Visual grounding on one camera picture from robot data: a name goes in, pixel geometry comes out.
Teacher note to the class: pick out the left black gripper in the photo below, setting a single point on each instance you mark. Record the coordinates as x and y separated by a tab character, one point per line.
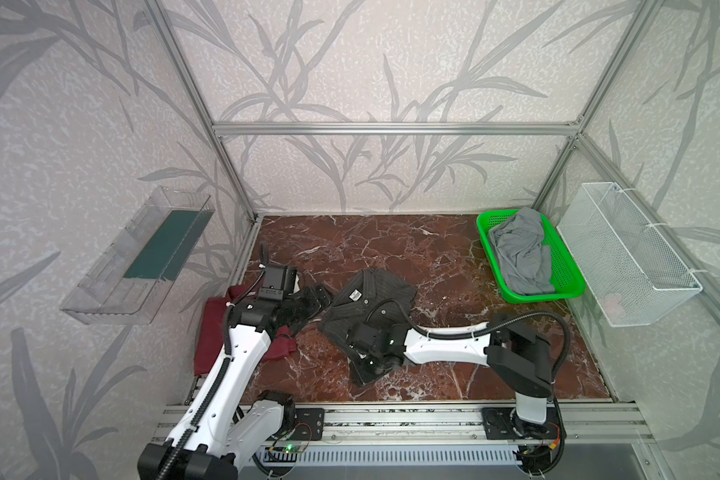
303	303

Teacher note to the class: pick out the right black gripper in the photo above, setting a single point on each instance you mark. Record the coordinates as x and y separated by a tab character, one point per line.
363	352

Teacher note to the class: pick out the dark grey striped shirt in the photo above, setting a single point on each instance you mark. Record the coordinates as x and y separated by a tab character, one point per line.
375	297

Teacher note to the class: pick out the green plastic basket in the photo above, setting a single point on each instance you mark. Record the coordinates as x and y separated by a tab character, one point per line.
566	277

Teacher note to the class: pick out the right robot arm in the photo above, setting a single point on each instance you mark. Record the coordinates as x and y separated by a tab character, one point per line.
519	356

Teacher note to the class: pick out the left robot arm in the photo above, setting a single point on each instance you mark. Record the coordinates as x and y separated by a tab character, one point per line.
210	442

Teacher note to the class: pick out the maroon folded shirt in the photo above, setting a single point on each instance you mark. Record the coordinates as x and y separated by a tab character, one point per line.
210	338

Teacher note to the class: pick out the light grey shirt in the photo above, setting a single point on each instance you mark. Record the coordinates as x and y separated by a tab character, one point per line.
524	261

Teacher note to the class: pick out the clear plastic wall bin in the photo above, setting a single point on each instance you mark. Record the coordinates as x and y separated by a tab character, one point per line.
132	278

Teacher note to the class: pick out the aluminium cage frame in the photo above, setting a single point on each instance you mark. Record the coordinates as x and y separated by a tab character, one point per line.
575	131

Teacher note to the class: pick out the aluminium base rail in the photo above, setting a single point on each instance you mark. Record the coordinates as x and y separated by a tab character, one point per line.
460	422

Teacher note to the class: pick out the white wire wall basket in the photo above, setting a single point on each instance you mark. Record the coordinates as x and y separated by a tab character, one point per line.
634	274

